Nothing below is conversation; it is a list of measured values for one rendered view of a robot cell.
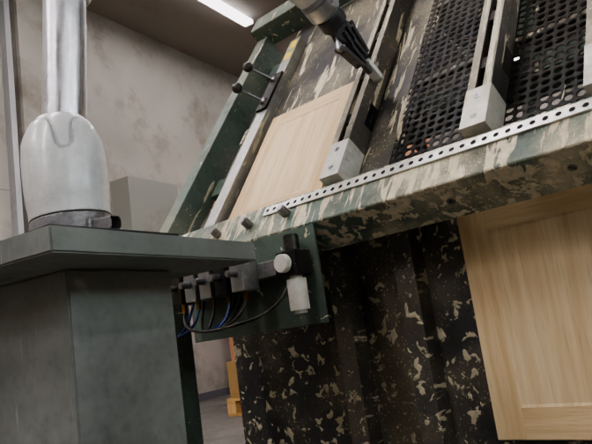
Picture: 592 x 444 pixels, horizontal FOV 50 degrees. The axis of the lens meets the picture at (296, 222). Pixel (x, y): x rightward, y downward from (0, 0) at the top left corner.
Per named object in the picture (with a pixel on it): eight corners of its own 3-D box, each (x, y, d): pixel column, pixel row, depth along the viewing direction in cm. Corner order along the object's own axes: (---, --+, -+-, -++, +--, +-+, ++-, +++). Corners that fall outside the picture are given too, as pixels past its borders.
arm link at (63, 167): (24, 213, 115) (12, 99, 119) (28, 236, 131) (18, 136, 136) (116, 205, 121) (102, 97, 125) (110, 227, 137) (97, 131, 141)
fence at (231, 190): (211, 238, 197) (202, 230, 195) (297, 48, 252) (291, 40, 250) (222, 234, 194) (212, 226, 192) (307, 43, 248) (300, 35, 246)
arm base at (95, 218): (75, 230, 109) (71, 198, 111) (3, 258, 122) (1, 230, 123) (155, 233, 124) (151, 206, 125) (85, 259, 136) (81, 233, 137)
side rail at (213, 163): (176, 263, 216) (151, 244, 211) (274, 60, 279) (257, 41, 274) (187, 260, 212) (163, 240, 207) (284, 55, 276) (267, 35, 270)
